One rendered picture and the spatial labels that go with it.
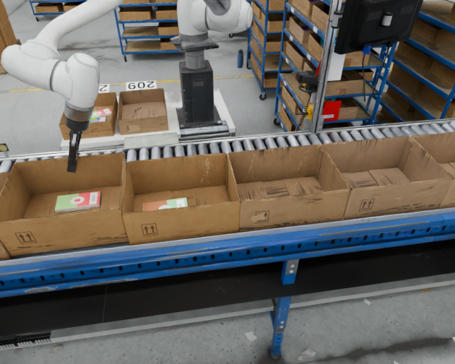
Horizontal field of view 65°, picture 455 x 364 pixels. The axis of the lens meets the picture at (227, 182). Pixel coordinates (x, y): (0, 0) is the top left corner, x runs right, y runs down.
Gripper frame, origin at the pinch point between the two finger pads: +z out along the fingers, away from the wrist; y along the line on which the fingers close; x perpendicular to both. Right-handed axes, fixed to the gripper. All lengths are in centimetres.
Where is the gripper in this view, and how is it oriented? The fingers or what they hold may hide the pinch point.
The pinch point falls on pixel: (72, 163)
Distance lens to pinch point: 146.2
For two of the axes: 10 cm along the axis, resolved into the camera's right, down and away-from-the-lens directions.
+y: -1.6, -6.2, 7.7
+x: -9.3, -1.7, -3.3
